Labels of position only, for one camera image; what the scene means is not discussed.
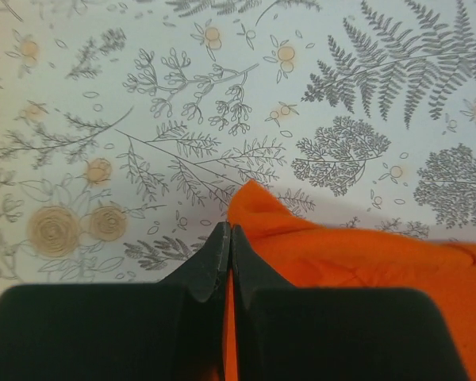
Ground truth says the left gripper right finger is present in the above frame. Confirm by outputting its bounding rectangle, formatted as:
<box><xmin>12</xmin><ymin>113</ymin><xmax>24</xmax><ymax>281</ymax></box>
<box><xmin>231</xmin><ymin>226</ymin><xmax>468</xmax><ymax>380</ymax></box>

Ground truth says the orange t shirt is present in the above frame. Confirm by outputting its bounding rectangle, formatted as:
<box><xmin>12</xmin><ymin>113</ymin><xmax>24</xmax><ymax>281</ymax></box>
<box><xmin>228</xmin><ymin>180</ymin><xmax>476</xmax><ymax>380</ymax></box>

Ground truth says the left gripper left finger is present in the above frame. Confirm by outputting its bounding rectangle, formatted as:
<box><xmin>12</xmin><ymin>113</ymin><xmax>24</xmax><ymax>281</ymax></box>
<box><xmin>0</xmin><ymin>222</ymin><xmax>231</xmax><ymax>380</ymax></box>

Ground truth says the floral table mat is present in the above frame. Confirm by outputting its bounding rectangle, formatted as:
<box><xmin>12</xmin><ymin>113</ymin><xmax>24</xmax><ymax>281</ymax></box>
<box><xmin>0</xmin><ymin>1</ymin><xmax>476</xmax><ymax>290</ymax></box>

